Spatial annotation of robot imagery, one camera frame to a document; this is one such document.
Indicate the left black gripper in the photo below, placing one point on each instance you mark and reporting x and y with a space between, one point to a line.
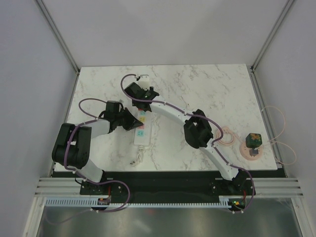
133 123

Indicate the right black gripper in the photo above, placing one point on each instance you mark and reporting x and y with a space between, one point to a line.
146 91

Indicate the white power strip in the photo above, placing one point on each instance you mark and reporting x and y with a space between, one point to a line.
142 136

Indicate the aluminium rail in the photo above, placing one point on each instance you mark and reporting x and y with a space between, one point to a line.
264 187

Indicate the aluminium frame post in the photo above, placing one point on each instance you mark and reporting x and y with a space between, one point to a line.
272 34
57 34

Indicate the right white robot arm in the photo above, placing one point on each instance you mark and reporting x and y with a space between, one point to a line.
197 130

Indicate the left aluminium frame post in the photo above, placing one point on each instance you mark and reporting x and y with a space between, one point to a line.
57 34

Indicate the pink round socket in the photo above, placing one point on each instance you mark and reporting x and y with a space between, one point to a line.
250 154

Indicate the white slotted cable duct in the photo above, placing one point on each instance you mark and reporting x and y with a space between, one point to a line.
96 202

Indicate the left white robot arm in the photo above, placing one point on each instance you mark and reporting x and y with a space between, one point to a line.
72 146

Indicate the right aluminium frame post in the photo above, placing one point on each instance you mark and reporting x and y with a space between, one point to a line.
272 34

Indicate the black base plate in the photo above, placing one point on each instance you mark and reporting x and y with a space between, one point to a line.
169 186

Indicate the green patterned cube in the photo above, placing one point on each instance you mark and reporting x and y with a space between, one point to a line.
253 140

